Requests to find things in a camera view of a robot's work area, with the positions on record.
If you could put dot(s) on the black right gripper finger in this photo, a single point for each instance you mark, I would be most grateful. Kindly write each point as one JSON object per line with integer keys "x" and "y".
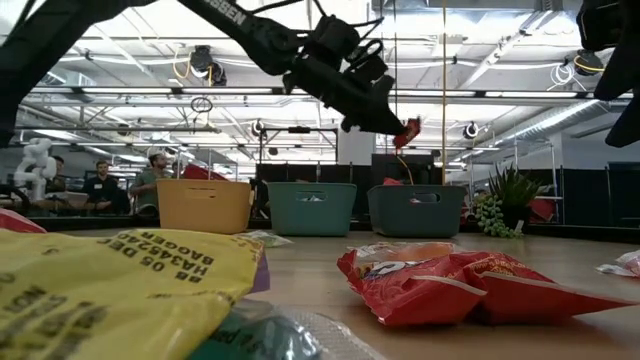
{"x": 630, "y": 125}
{"x": 625, "y": 65}

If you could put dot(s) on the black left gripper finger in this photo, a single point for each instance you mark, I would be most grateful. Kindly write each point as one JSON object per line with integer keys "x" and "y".
{"x": 385, "y": 112}
{"x": 375, "y": 124}

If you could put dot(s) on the red Skittles pack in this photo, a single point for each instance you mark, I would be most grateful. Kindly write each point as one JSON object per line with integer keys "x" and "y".
{"x": 392, "y": 182}
{"x": 17, "y": 222}
{"x": 407, "y": 134}
{"x": 425, "y": 295}

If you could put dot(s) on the dark teal plastic bin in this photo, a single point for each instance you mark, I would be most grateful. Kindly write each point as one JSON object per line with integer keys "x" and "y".
{"x": 415, "y": 220}

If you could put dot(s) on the light teal plastic bin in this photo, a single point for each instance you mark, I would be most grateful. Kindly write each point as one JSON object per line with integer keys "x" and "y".
{"x": 310, "y": 217}

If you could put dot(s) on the yellow plastic bin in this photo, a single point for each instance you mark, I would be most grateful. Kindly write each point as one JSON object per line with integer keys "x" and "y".
{"x": 205, "y": 207}

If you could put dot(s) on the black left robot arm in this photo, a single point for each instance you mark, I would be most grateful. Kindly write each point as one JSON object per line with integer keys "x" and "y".
{"x": 250, "y": 30}

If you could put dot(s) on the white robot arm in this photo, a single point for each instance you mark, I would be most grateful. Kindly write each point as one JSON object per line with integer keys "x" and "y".
{"x": 35, "y": 165}

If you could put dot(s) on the large yellow candy pack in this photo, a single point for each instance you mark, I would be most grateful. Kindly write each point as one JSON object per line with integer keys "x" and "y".
{"x": 100, "y": 300}

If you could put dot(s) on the red container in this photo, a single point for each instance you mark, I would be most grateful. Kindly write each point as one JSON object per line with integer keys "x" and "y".
{"x": 542, "y": 207}

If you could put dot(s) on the orange gummy in clear wrapper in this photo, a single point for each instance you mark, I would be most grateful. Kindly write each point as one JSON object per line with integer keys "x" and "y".
{"x": 415, "y": 250}

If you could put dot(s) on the potted artificial succulent plant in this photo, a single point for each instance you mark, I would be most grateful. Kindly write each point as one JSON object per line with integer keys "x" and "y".
{"x": 510, "y": 195}

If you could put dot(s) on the red gummy in clear wrapper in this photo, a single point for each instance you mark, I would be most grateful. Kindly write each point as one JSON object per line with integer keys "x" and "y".
{"x": 625, "y": 265}

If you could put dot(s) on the green gummy in clear wrapper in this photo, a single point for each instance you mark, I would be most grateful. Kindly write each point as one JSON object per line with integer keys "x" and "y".
{"x": 270, "y": 240}

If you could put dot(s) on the red tool cart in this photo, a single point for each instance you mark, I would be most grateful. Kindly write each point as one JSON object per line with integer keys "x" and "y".
{"x": 200, "y": 172}

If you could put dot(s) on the person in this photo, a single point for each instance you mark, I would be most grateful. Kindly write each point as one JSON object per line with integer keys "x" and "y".
{"x": 57, "y": 175}
{"x": 102, "y": 187}
{"x": 147, "y": 185}

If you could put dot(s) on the teal gummy in clear wrapper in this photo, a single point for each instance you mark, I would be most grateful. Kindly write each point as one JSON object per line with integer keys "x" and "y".
{"x": 260, "y": 340}

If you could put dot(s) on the black steering wheel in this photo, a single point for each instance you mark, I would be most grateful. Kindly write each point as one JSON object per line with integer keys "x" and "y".
{"x": 20, "y": 192}

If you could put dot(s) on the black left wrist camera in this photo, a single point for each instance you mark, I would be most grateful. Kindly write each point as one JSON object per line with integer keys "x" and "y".
{"x": 332, "y": 35}

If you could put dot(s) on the black metal gantry frame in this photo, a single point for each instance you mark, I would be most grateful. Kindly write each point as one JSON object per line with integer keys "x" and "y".
{"x": 298, "y": 130}

